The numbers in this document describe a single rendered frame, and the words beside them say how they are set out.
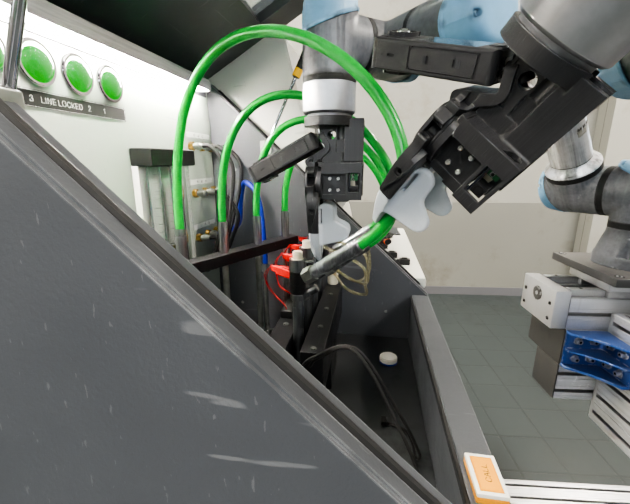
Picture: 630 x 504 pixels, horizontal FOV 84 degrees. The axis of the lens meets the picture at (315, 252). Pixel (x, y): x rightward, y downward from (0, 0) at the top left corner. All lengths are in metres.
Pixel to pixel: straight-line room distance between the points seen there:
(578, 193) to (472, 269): 2.72
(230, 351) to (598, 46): 0.29
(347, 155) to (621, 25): 0.32
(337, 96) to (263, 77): 0.46
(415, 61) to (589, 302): 0.76
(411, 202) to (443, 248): 3.22
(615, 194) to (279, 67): 0.81
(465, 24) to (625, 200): 0.65
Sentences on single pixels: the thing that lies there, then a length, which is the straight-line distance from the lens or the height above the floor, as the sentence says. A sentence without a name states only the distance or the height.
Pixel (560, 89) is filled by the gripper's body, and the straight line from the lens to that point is 0.31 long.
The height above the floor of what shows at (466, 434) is 0.95.
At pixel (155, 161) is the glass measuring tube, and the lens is 0.65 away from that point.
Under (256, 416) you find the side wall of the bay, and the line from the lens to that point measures 0.25.
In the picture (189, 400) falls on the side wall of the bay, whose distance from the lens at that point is 0.26.
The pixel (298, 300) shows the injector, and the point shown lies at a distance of 0.58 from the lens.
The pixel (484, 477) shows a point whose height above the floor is 0.96.
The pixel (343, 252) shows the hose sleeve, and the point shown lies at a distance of 0.42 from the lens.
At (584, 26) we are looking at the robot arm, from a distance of 0.29.
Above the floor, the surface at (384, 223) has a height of 1.20.
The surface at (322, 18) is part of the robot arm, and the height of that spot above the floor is 1.44.
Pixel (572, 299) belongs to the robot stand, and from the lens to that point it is 0.96.
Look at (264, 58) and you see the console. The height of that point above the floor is 1.50.
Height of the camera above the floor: 1.27
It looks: 15 degrees down
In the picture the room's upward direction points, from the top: straight up
